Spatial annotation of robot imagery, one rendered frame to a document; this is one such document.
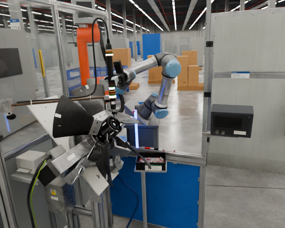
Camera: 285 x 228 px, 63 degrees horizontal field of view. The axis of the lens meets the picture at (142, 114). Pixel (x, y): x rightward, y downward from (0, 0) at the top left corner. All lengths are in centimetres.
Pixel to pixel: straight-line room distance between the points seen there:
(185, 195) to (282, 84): 179
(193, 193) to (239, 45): 182
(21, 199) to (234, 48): 264
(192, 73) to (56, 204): 769
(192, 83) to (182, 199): 714
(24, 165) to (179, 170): 113
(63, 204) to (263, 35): 261
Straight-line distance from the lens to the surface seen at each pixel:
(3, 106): 149
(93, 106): 149
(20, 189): 200
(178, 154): 182
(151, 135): 205
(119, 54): 933
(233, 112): 161
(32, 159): 173
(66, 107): 127
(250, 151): 335
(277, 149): 336
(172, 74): 172
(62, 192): 162
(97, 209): 168
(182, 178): 194
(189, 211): 210
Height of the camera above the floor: 167
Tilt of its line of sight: 16 degrees down
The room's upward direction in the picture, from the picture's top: 2 degrees counter-clockwise
